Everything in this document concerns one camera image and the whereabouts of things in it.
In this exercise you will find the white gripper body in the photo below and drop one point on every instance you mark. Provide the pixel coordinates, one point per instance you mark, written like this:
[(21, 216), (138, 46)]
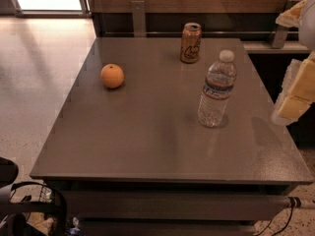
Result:
[(308, 25)]

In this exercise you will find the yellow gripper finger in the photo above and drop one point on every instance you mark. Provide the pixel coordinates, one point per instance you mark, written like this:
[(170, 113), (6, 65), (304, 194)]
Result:
[(290, 18), (298, 91)]

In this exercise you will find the clear plastic water bottle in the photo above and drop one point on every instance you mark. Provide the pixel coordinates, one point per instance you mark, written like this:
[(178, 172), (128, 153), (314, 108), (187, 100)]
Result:
[(218, 85)]

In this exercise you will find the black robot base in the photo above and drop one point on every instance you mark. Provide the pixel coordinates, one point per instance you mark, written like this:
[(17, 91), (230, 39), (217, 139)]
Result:
[(29, 208)]

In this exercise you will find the orange soda can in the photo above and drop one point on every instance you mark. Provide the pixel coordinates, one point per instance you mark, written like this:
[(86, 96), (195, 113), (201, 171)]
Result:
[(190, 43)]

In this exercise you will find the grey table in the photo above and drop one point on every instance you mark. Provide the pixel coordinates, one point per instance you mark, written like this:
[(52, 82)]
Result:
[(135, 161)]

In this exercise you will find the orange fruit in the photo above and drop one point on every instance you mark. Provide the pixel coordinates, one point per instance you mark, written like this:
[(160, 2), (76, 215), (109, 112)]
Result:
[(112, 76)]

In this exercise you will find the right metal wall bracket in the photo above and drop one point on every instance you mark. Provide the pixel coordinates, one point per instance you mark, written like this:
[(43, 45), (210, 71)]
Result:
[(278, 36)]

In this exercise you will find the metal wall bracket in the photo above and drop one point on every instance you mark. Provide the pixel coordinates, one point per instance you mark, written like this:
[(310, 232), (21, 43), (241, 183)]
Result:
[(139, 18), (278, 36)]

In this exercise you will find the wooden wall bench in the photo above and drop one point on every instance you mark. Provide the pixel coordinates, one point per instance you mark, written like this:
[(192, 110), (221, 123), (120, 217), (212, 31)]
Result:
[(252, 21)]

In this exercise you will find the left metal wall bracket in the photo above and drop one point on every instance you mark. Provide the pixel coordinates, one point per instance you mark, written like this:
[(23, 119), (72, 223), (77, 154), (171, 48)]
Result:
[(139, 18)]

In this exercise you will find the window frame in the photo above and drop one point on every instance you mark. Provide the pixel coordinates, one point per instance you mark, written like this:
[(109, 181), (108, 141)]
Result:
[(46, 8)]

